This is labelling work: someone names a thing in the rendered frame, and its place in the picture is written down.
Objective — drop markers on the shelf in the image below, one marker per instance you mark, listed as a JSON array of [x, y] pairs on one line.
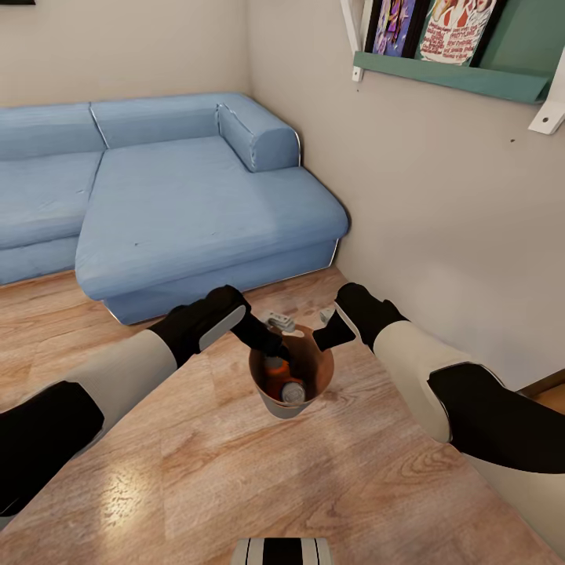
[[524, 59]]

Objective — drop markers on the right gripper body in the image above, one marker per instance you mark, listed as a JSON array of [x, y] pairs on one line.
[[329, 337]]

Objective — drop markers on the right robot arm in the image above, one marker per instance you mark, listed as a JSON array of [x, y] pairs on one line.
[[516, 444]]

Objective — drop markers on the sofa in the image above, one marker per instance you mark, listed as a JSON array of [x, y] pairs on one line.
[[155, 201]]

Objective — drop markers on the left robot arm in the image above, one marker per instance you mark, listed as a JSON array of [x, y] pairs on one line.
[[63, 418]]

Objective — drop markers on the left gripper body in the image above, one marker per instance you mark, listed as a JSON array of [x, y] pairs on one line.
[[263, 340]]

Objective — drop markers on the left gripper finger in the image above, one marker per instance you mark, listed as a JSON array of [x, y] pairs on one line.
[[284, 353]]

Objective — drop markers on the trash can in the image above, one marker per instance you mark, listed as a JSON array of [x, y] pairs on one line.
[[309, 363]]

